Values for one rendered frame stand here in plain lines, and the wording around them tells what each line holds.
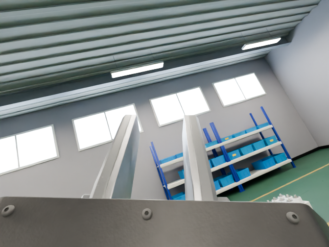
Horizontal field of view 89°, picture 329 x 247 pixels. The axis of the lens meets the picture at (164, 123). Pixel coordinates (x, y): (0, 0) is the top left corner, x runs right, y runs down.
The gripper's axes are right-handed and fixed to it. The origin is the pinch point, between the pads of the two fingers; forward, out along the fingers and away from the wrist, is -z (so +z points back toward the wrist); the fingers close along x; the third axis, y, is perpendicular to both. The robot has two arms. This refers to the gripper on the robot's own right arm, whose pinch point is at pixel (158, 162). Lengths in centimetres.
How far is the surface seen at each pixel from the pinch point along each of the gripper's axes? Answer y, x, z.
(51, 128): 319, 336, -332
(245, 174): 394, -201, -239
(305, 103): 342, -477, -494
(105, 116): 316, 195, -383
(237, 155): 369, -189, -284
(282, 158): 390, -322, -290
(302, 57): 211, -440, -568
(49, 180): 393, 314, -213
